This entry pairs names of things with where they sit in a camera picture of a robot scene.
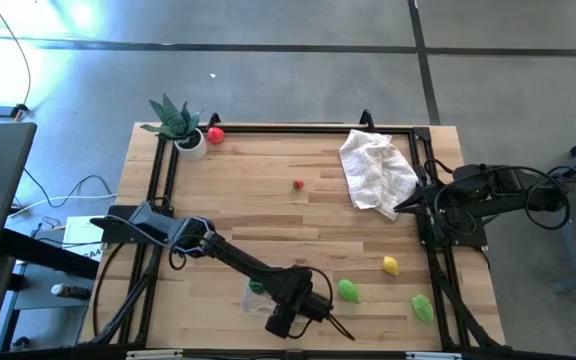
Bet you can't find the black floor cable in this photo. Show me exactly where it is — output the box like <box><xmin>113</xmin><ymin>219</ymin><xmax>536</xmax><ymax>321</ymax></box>
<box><xmin>21</xmin><ymin>167</ymin><xmax>115</xmax><ymax>209</ymax></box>

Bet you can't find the dark bottle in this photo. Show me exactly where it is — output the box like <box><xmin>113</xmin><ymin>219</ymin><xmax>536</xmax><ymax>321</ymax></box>
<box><xmin>50</xmin><ymin>283</ymin><xmax>92</xmax><ymax>301</ymax></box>

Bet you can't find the green leafy vegetable toy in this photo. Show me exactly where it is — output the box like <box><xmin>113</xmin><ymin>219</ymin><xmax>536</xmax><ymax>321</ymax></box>
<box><xmin>411</xmin><ymin>294</ymin><xmax>435</xmax><ymax>324</ymax></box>

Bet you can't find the white floor cable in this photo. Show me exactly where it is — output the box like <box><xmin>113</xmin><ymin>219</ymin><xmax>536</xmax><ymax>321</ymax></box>
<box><xmin>10</xmin><ymin>192</ymin><xmax>119</xmax><ymax>219</ymax></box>

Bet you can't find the white box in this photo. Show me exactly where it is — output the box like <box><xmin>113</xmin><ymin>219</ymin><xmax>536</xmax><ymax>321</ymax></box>
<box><xmin>61</xmin><ymin>215</ymin><xmax>105</xmax><ymax>262</ymax></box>

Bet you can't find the white checked cloth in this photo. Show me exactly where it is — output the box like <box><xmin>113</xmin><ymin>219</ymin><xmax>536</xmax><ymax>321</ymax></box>
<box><xmin>338</xmin><ymin>128</ymin><xmax>419</xmax><ymax>221</ymax></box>

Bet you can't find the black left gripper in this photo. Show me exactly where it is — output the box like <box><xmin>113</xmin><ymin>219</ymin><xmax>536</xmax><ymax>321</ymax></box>
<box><xmin>292</xmin><ymin>292</ymin><xmax>357</xmax><ymax>342</ymax></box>

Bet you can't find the green textured round toy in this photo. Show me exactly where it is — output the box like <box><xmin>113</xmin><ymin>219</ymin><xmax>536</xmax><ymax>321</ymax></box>
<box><xmin>337</xmin><ymin>278</ymin><xmax>361</xmax><ymax>304</ymax></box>

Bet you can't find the orange floor cable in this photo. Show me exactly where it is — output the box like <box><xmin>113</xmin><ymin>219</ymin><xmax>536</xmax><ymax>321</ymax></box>
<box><xmin>0</xmin><ymin>0</ymin><xmax>33</xmax><ymax>121</ymax></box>

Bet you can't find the potted plant white pot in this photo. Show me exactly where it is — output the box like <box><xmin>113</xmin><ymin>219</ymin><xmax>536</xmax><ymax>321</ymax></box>
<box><xmin>141</xmin><ymin>93</ymin><xmax>208</xmax><ymax>161</ymax></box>

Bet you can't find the clear plastic container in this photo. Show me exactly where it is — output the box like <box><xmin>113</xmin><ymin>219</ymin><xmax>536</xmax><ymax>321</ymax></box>
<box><xmin>241</xmin><ymin>276</ymin><xmax>335</xmax><ymax>322</ymax></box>

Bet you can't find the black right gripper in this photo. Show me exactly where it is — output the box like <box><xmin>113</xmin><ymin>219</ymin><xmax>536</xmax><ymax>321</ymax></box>
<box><xmin>392</xmin><ymin>180</ymin><xmax>462</xmax><ymax>221</ymax></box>

